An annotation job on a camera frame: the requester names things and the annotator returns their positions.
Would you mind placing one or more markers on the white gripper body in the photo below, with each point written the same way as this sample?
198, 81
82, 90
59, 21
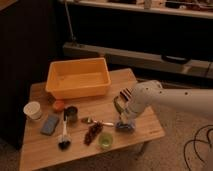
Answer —
129, 112

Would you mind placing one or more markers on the blue grey towel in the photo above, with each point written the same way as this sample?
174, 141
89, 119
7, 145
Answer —
121, 127

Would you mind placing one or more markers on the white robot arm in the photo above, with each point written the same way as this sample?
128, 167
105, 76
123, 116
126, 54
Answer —
195, 101

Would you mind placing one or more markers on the green cucumber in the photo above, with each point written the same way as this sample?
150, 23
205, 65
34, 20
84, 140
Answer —
117, 106

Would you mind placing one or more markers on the striped chocolate wafer block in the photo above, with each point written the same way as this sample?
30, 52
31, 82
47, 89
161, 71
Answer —
126, 94

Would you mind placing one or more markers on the green plastic cup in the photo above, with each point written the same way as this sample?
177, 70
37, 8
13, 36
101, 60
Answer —
105, 140

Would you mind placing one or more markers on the dark grape bunch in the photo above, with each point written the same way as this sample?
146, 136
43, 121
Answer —
93, 131

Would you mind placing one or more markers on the metal spoon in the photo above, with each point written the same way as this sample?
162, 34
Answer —
89, 120

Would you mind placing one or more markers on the metal can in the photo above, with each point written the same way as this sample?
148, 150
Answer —
71, 113

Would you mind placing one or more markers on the orange plastic bin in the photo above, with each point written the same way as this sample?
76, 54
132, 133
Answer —
78, 78

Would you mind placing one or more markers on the orange fruit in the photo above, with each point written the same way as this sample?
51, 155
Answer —
58, 106

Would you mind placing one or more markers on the blue sponge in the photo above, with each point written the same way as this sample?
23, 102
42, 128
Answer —
49, 125

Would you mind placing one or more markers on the grey metal shelf rack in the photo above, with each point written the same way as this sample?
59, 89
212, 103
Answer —
149, 39

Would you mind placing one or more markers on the white paper cup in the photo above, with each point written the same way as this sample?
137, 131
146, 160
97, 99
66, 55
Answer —
33, 110

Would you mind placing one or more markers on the white handled dish brush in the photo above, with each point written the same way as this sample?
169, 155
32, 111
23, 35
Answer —
64, 140

